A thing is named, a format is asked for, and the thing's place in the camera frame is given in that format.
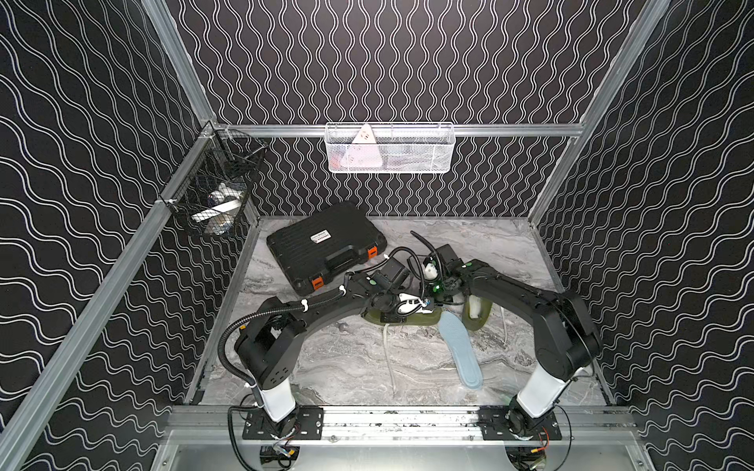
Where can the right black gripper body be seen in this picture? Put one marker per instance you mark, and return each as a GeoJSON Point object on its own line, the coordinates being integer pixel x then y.
{"type": "Point", "coordinates": [440, 290]}

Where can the green canvas shoe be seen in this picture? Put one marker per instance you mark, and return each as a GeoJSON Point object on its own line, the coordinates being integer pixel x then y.
{"type": "Point", "coordinates": [476, 313]}
{"type": "Point", "coordinates": [384, 320]}

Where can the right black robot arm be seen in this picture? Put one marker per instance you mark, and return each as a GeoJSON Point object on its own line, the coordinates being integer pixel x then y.
{"type": "Point", "coordinates": [584, 336]}

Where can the right light blue insole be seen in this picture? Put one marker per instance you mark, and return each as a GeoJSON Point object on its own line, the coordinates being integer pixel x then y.
{"type": "Point", "coordinates": [458, 342]}

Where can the black plastic tool case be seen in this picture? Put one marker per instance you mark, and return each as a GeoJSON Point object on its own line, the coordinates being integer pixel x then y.
{"type": "Point", "coordinates": [316, 249]}

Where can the pink triangular card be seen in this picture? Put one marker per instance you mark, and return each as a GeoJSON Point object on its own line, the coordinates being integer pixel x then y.
{"type": "Point", "coordinates": [363, 153]}

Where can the white items in black basket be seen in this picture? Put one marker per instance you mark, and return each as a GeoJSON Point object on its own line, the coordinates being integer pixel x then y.
{"type": "Point", "coordinates": [223, 205]}

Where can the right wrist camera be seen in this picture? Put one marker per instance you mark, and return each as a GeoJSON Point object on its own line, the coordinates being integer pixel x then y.
{"type": "Point", "coordinates": [430, 271]}

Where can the white wire wall basket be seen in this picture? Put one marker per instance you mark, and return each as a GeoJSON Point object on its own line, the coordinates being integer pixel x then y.
{"type": "Point", "coordinates": [407, 147]}

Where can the black wire wall basket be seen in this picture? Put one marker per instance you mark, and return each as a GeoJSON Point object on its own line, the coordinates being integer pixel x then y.
{"type": "Point", "coordinates": [231, 157]}

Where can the aluminium front rail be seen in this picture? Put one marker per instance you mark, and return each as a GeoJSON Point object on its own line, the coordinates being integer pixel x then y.
{"type": "Point", "coordinates": [405, 425]}

